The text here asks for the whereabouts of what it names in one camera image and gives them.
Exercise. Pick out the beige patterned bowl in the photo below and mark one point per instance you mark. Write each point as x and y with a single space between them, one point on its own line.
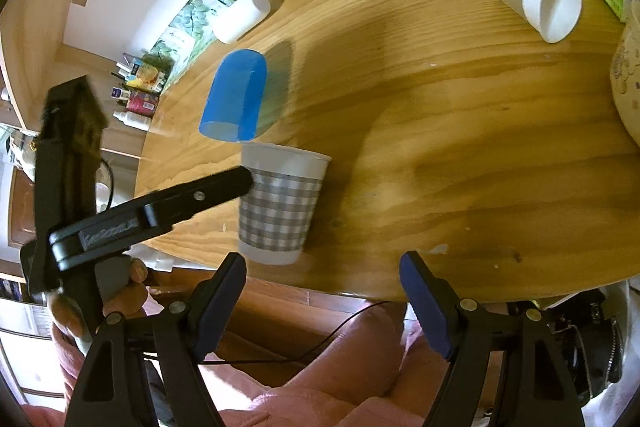
627 92

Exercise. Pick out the grey checked plastic cup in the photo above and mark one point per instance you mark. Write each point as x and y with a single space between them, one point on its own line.
280 212

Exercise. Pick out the yellow box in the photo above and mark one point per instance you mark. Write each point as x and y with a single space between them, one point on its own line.
147 77

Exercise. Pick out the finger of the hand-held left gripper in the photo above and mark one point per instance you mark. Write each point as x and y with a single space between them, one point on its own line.
165 207

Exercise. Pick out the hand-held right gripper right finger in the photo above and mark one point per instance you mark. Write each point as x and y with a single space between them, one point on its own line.
425 302

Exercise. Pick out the person's left hand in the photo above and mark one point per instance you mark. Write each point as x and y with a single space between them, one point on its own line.
131 297

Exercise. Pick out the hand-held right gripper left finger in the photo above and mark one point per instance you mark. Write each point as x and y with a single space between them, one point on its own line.
220 307

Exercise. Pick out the black bag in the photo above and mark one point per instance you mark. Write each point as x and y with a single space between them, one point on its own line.
585 342

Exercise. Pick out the small white cup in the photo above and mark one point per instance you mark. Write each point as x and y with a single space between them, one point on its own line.
240 17

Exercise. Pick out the blue plastic cup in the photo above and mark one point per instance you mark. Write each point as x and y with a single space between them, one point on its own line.
235 97

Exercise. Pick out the white bottle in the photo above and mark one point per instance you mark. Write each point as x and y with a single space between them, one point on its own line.
132 121

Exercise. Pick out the person's pink trouser legs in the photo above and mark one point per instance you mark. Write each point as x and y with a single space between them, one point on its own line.
340 357

